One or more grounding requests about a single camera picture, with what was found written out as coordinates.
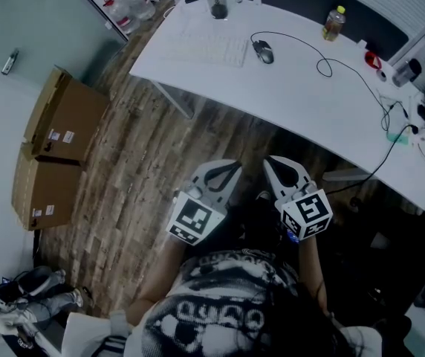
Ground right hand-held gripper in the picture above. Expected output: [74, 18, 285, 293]
[262, 155, 334, 242]

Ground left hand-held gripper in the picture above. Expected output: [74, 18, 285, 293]
[165, 159, 244, 247]

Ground grey black computer mouse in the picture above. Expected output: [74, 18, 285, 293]
[252, 39, 275, 65]

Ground person's right forearm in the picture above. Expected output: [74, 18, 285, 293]
[296, 235, 329, 314]

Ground person's dark trousers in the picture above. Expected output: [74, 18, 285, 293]
[224, 198, 299, 253]

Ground white desk leg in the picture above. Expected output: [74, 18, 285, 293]
[321, 167, 379, 184]
[152, 80, 197, 120]

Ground teal flat pad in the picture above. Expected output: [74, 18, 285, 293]
[386, 131, 411, 147]

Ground black white patterned shirt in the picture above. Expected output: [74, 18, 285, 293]
[123, 249, 347, 357]

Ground white keyboard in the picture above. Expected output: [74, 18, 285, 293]
[159, 19, 250, 68]

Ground red tape roll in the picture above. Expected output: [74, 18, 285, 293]
[363, 50, 383, 71]

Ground large brown cardboard box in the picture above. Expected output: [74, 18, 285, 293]
[23, 65, 111, 167]
[10, 141, 84, 232]

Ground yellow capped drink bottle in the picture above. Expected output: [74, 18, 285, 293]
[322, 5, 347, 43]

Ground grey cup with black lid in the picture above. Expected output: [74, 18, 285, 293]
[391, 58, 423, 88]

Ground clear jar with black lid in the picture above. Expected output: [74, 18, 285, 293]
[201, 0, 233, 21]

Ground large clear water jug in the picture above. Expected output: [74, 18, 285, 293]
[116, 0, 157, 22]
[102, 0, 141, 36]

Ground long black cable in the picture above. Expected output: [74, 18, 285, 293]
[325, 123, 420, 196]

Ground black mouse cable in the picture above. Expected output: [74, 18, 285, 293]
[250, 30, 391, 132]

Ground grey door handle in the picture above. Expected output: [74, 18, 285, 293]
[1, 48, 21, 76]

